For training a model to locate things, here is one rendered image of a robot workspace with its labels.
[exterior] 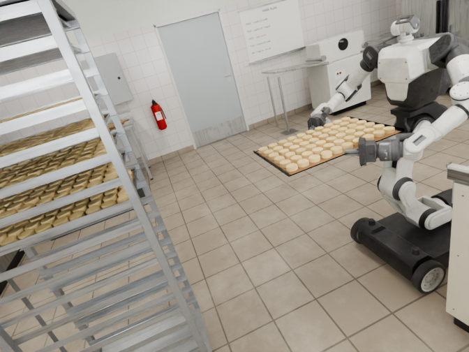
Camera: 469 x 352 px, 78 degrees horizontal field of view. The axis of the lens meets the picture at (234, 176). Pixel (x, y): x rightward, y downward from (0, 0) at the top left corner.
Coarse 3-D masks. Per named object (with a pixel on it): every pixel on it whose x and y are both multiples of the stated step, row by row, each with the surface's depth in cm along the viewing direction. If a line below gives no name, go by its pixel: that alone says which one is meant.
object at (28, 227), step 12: (108, 192) 116; (120, 192) 113; (72, 204) 115; (84, 204) 112; (96, 204) 110; (108, 204) 106; (36, 216) 113; (48, 216) 110; (60, 216) 107; (72, 216) 104; (0, 228) 114; (12, 228) 110; (24, 228) 106; (36, 228) 102; (48, 228) 102; (0, 240) 103; (12, 240) 99
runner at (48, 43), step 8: (40, 40) 81; (48, 40) 81; (8, 48) 79; (16, 48) 80; (24, 48) 80; (32, 48) 81; (40, 48) 81; (48, 48) 82; (56, 48) 84; (0, 56) 79; (8, 56) 80; (16, 56) 80; (24, 56) 82
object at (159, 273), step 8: (176, 264) 167; (160, 272) 165; (136, 280) 162; (144, 280) 164; (120, 288) 161; (128, 288) 161; (104, 296) 159; (112, 296) 159; (80, 304) 156; (88, 304) 158; (72, 312) 156
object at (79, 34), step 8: (80, 32) 118; (80, 40) 118; (88, 56) 121; (88, 64) 122; (96, 80) 125; (104, 88) 127; (104, 96) 128; (112, 104) 130; (112, 120) 132; (120, 120) 136; (120, 136) 135; (128, 144) 137; (136, 160) 141; (144, 192) 147; (152, 208) 152; (160, 216) 154; (168, 248) 162; (176, 256) 165; (184, 272) 171
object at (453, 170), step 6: (450, 162) 118; (450, 168) 117; (456, 168) 115; (462, 168) 114; (468, 168) 112; (450, 174) 118; (456, 174) 116; (462, 174) 114; (468, 174) 112; (456, 180) 117; (462, 180) 115; (468, 180) 113
